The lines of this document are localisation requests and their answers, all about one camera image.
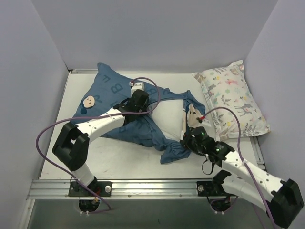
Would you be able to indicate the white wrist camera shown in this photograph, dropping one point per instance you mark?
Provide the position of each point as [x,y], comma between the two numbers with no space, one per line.
[136,86]
[202,121]

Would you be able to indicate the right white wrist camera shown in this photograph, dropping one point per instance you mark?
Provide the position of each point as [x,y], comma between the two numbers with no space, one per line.
[202,121]

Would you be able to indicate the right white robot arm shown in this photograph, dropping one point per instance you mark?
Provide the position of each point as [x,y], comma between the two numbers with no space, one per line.
[282,200]

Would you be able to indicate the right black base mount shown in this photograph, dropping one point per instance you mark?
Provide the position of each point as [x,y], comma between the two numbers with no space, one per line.
[209,189]

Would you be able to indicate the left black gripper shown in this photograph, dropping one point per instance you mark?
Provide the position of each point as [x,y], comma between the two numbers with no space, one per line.
[142,96]

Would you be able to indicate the white pillow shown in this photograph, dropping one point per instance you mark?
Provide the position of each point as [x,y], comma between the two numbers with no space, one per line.
[168,116]

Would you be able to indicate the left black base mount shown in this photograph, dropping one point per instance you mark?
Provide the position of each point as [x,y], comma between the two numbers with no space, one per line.
[102,188]

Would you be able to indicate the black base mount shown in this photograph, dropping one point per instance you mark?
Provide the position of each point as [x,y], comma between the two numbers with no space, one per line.
[102,188]
[209,189]

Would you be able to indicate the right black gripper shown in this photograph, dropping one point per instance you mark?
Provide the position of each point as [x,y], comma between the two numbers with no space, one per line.
[188,136]

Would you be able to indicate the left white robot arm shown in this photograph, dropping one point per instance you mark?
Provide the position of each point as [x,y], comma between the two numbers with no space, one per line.
[72,144]

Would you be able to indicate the floral deer-print pillow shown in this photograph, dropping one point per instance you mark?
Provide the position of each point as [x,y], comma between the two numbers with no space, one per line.
[235,110]

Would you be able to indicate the rear aluminium rail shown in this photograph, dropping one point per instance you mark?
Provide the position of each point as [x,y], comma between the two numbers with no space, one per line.
[83,71]

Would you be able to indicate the front aluminium rail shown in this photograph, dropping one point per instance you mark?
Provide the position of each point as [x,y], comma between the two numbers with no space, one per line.
[121,189]

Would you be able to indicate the blue letter-print pillowcase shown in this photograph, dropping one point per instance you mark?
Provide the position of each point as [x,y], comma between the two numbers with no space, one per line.
[110,88]

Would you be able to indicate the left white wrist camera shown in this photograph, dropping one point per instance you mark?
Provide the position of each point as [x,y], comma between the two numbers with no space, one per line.
[136,86]

